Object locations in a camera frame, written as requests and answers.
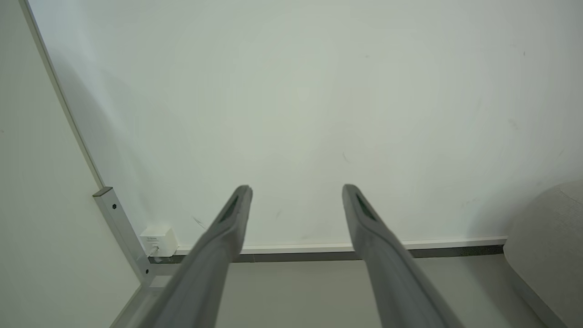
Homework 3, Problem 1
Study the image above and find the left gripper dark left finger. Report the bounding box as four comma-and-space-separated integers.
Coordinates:
136, 184, 254, 328

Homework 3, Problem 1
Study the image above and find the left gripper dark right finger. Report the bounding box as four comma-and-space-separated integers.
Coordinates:
342, 184, 466, 328

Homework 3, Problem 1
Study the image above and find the white and black baseboard strip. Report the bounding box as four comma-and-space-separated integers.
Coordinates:
174, 236, 508, 264

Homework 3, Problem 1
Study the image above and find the white wall power adapter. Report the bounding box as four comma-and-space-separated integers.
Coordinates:
139, 225, 179, 258

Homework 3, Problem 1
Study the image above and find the grey metal frame post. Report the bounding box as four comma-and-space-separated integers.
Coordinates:
92, 186, 158, 287

